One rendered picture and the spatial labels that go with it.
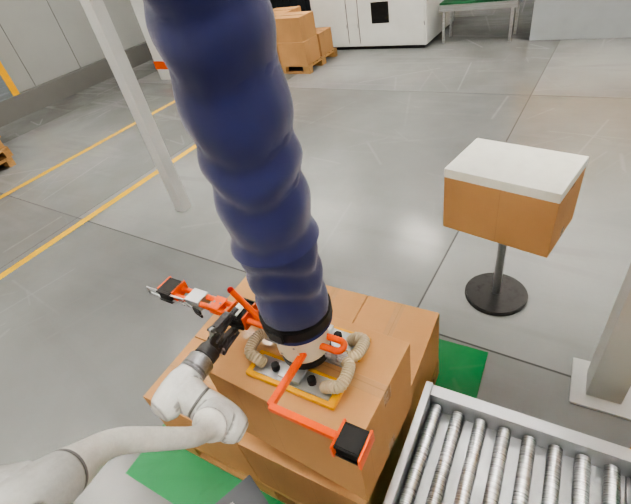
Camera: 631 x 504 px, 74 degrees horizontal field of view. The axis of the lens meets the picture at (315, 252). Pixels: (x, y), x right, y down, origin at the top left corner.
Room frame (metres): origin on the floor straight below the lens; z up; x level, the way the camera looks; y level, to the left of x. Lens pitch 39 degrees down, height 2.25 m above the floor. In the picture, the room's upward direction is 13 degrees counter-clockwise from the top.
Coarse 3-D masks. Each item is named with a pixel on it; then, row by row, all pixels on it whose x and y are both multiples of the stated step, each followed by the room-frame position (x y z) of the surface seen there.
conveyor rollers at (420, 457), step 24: (432, 408) 0.91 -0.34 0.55; (432, 432) 0.81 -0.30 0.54; (456, 432) 0.79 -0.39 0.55; (480, 432) 0.77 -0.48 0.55; (504, 432) 0.75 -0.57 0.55; (504, 456) 0.66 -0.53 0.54; (528, 456) 0.64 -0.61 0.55; (552, 456) 0.63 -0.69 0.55; (576, 456) 0.61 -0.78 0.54; (408, 480) 0.65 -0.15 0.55; (432, 480) 0.64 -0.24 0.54; (528, 480) 0.57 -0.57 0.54; (552, 480) 0.55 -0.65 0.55; (576, 480) 0.53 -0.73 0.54
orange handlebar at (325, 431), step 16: (208, 304) 1.13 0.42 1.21; (224, 304) 1.12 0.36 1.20; (256, 320) 1.00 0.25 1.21; (336, 336) 0.86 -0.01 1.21; (336, 352) 0.80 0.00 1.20; (288, 384) 0.73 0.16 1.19; (272, 400) 0.68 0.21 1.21; (288, 416) 0.62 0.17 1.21; (320, 432) 0.56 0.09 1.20; (336, 432) 0.55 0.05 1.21
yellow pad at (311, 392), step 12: (276, 360) 0.91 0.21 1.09; (252, 372) 0.88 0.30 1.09; (264, 372) 0.87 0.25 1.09; (276, 372) 0.86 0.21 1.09; (312, 372) 0.83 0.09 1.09; (276, 384) 0.82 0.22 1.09; (300, 384) 0.79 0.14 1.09; (312, 384) 0.77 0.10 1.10; (300, 396) 0.76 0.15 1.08; (312, 396) 0.74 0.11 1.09; (324, 396) 0.73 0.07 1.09; (336, 396) 0.73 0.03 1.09
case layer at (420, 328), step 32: (352, 320) 1.48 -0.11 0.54; (384, 320) 1.43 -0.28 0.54; (416, 320) 1.39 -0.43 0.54; (416, 352) 1.20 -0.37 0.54; (416, 384) 1.09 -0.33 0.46; (224, 448) 1.03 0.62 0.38; (256, 448) 0.91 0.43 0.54; (288, 480) 0.82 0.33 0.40; (320, 480) 0.72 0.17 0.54; (384, 480) 0.74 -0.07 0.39
